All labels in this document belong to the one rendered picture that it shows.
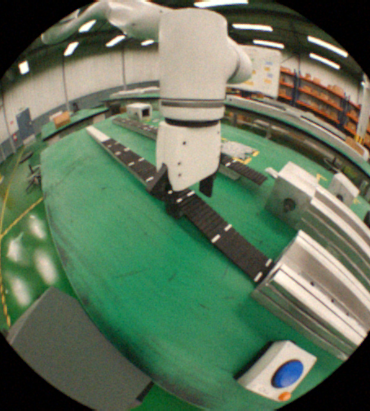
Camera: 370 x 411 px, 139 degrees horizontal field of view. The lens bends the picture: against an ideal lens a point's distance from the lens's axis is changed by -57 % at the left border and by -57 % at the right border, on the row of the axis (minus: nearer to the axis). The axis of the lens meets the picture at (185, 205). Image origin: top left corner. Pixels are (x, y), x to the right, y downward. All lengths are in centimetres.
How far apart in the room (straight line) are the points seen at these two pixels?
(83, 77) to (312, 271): 1150
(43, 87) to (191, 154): 1093
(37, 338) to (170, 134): 25
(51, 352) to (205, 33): 31
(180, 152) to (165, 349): 27
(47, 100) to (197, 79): 1084
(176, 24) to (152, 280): 34
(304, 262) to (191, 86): 28
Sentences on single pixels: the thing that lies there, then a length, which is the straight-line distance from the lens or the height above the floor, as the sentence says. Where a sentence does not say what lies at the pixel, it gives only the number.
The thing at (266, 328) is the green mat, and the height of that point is 78.
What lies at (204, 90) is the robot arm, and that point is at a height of 102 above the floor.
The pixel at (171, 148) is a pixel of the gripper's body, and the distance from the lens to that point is 20.
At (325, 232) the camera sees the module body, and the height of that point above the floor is 83.
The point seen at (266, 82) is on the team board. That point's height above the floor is 120.
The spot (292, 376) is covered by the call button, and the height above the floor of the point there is 85.
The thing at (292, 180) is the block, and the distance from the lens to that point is 34.
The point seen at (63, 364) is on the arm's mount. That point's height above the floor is 92.
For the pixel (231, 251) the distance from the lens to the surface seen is 28.
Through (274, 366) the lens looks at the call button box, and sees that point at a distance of 23.
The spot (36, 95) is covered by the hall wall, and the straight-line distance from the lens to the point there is 1099.
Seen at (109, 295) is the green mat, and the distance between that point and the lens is 28.
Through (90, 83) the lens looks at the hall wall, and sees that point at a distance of 1145.
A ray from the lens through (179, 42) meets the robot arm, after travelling 19.
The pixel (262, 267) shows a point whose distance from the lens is 29.
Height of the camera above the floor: 103
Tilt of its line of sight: 45 degrees down
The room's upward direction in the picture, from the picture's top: straight up
